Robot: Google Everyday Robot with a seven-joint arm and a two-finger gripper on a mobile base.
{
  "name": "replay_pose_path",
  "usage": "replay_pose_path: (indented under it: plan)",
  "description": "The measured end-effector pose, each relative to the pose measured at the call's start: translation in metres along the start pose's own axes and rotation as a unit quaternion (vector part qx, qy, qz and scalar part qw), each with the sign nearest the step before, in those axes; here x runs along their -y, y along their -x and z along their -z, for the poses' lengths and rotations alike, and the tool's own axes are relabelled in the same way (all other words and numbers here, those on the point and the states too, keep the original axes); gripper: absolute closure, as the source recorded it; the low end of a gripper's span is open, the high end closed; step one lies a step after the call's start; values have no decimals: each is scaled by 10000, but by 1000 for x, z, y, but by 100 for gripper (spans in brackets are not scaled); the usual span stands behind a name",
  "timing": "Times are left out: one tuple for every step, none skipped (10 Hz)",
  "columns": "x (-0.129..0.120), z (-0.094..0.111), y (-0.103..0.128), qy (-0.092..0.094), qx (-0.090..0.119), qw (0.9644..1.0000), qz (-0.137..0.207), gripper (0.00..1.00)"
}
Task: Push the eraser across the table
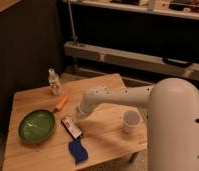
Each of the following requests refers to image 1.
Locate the upper shelf with clutter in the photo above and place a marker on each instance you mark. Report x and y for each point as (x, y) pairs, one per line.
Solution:
(134, 8)

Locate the white paper cup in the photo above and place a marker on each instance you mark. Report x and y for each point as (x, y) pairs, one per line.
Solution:
(130, 120)

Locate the blue sponge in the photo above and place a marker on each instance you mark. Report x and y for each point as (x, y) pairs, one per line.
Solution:
(77, 150)

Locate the small clear bottle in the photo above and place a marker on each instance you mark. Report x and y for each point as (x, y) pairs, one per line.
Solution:
(54, 82)

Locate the long grey metal case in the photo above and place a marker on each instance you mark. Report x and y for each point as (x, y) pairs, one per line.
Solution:
(129, 59)

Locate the metal pole stand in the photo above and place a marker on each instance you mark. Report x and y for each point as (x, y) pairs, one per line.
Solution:
(74, 37)

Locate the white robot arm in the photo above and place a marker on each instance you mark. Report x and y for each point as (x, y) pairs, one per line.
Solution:
(172, 119)

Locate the wooden table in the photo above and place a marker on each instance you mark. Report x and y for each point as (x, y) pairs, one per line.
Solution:
(102, 132)

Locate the green pan orange handle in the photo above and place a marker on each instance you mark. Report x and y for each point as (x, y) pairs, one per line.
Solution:
(38, 125)

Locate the white cylindrical gripper end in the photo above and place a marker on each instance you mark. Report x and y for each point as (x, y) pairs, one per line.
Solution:
(83, 110)

